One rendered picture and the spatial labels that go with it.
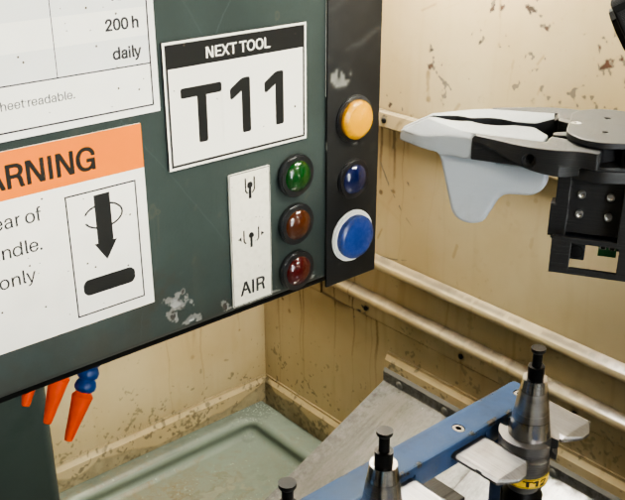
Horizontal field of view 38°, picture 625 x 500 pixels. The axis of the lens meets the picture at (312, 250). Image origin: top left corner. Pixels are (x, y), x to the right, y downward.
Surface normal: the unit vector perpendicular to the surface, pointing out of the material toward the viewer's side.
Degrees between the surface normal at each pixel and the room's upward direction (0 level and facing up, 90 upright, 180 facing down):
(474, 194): 90
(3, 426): 90
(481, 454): 0
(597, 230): 90
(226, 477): 0
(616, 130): 0
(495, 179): 90
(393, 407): 24
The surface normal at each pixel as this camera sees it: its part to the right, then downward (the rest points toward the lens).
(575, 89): -0.76, 0.26
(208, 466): 0.00, -0.91
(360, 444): -0.31, -0.72
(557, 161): -0.24, 0.39
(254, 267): 0.65, 0.31
